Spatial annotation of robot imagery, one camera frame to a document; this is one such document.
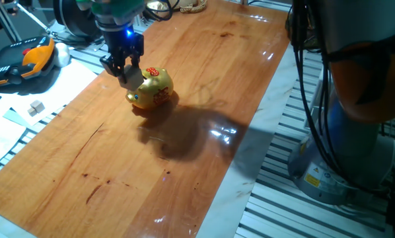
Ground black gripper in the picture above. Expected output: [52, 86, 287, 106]
[100, 24, 145, 84]

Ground pale wooden cube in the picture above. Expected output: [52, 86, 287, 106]
[120, 64, 146, 92]

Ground white rounded object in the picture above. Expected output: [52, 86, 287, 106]
[54, 42, 71, 69]

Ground gold piggy bank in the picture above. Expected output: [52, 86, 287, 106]
[125, 67, 174, 110]

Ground gold foil box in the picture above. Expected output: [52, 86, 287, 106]
[146, 0, 168, 13]

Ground black filament spool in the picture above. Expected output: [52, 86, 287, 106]
[53, 0, 102, 39]

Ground white paper sheets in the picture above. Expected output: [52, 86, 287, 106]
[0, 59, 98, 169]

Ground small grey block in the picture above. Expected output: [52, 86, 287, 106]
[30, 99, 46, 114]

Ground grey metal strut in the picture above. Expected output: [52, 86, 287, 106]
[0, 0, 22, 42]
[15, 0, 53, 34]

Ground black orange teach pendant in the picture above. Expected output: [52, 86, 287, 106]
[0, 35, 58, 88]

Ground glossy wooden board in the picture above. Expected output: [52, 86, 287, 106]
[0, 0, 291, 238]

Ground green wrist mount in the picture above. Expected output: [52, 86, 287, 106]
[75, 0, 146, 27]

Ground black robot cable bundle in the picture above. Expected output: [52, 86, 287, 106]
[144, 0, 395, 199]

